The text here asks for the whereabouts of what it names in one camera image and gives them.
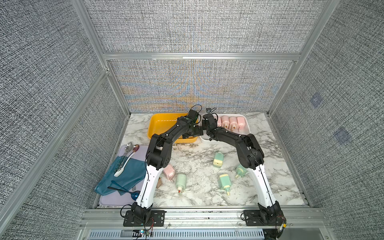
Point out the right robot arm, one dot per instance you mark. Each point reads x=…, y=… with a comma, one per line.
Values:
x=251, y=157

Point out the green sharpener lower left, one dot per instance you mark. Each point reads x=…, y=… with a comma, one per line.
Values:
x=181, y=182

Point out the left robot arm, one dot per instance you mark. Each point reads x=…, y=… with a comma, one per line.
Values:
x=159, y=154

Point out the red spoon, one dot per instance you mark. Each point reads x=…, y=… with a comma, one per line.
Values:
x=135, y=148

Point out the small brown jar black lid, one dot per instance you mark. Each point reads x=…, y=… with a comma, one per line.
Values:
x=159, y=183

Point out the green sharpener upper centre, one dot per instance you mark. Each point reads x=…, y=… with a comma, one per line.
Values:
x=218, y=160

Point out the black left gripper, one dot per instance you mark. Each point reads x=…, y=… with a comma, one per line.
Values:
x=197, y=132

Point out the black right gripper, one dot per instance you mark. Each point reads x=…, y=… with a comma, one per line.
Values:
x=203, y=123

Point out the green sharpener right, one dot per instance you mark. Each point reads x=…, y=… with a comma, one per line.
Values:
x=240, y=171

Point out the white plastic storage box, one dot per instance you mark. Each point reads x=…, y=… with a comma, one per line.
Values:
x=205, y=138

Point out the teal cloth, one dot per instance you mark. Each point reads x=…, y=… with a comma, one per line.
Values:
x=134, y=173

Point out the lilac plastic tray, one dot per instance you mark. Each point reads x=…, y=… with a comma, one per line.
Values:
x=115, y=199

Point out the pink pencil sharpener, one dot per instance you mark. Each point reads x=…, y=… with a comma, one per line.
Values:
x=241, y=123

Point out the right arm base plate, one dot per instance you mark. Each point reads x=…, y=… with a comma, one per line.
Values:
x=255, y=217

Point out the blue round object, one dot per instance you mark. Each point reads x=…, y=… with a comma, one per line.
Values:
x=135, y=195

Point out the green sharpener lower centre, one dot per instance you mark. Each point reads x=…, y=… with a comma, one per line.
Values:
x=225, y=183

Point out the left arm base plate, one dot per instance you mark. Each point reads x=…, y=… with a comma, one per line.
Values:
x=149, y=219

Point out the yellow plastic storage box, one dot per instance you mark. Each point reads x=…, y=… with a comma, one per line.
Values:
x=160, y=123

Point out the silver metal spoon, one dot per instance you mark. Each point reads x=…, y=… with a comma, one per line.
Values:
x=125, y=152

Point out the aluminium front rail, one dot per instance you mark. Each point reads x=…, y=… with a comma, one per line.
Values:
x=213, y=223

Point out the green sharpener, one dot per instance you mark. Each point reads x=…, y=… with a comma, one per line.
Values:
x=218, y=160
x=225, y=183
x=240, y=171
x=181, y=182

